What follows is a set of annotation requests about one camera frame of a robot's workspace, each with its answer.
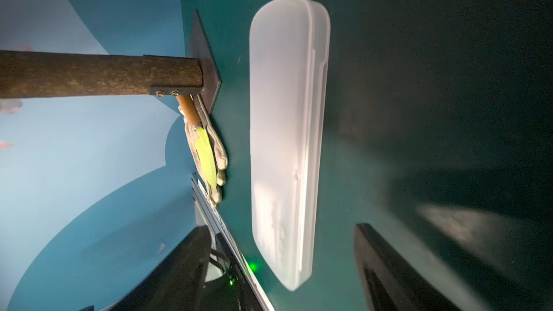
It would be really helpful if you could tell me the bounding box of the pink cherry blossom tree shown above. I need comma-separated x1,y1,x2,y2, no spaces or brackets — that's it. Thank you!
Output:
1,50,204,115

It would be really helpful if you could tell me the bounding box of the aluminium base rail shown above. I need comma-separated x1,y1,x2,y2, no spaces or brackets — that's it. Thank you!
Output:
191,173,274,310

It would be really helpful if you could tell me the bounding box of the white pencil case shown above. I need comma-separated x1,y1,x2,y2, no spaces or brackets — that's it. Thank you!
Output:
249,0,331,291

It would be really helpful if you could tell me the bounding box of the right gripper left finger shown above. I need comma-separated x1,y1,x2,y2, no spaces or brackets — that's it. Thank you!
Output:
113,225,212,311

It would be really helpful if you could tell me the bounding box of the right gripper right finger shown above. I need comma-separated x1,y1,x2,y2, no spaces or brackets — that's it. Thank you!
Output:
353,223,458,310

